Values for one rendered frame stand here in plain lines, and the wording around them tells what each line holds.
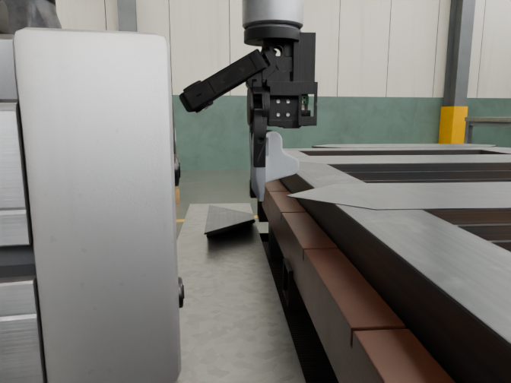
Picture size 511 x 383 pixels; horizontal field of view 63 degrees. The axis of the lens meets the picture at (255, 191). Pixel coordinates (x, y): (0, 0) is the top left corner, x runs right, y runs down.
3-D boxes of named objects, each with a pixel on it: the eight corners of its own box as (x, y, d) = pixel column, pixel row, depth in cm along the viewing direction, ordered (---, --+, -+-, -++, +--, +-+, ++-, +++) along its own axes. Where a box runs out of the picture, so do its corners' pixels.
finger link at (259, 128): (267, 169, 50) (267, 93, 49) (254, 169, 50) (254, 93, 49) (263, 164, 55) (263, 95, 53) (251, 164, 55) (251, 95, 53)
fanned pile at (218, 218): (249, 210, 132) (249, 197, 131) (260, 248, 94) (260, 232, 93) (209, 210, 131) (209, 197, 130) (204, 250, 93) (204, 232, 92)
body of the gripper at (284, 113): (317, 131, 51) (319, 26, 49) (245, 131, 50) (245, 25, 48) (304, 129, 58) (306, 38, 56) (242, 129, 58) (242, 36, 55)
